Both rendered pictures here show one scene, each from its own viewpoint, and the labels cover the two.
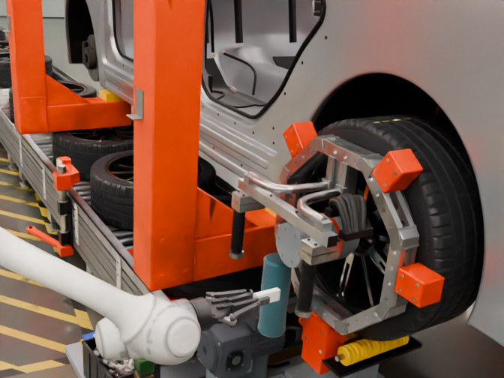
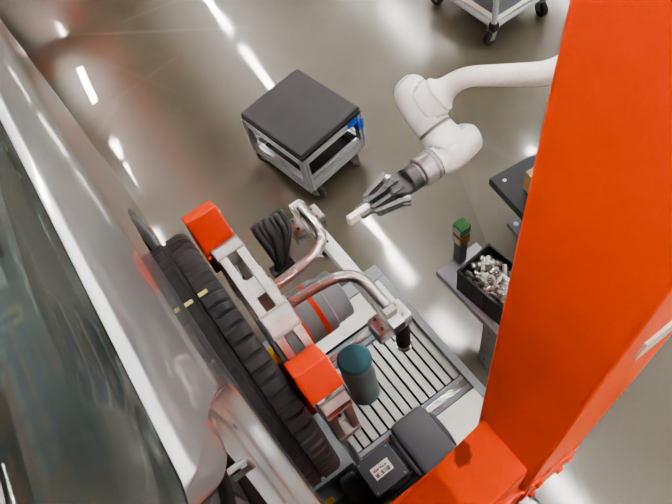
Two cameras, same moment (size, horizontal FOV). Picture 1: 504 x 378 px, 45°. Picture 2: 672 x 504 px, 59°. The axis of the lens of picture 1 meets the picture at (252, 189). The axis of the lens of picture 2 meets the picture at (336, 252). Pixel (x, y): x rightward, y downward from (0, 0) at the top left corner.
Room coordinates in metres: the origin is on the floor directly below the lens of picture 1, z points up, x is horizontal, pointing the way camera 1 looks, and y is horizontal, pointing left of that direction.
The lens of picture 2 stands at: (2.18, 0.05, 2.15)
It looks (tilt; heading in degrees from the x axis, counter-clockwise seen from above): 58 degrees down; 192
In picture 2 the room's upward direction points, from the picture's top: 16 degrees counter-clockwise
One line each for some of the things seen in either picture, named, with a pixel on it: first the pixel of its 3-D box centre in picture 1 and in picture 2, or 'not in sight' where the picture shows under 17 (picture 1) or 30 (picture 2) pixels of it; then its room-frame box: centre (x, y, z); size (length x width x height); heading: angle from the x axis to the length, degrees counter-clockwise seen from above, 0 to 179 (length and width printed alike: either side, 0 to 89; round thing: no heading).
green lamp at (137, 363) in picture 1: (143, 363); (461, 227); (1.22, 0.23, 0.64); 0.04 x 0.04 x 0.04; 33
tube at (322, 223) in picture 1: (333, 194); (284, 238); (1.44, -0.21, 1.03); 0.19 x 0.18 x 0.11; 123
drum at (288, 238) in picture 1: (317, 238); (305, 315); (1.56, -0.20, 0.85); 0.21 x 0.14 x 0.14; 123
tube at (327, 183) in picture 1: (289, 170); (334, 299); (1.61, -0.10, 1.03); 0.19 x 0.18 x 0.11; 123
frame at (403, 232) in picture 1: (337, 234); (280, 332); (1.59, -0.26, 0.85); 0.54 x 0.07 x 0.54; 33
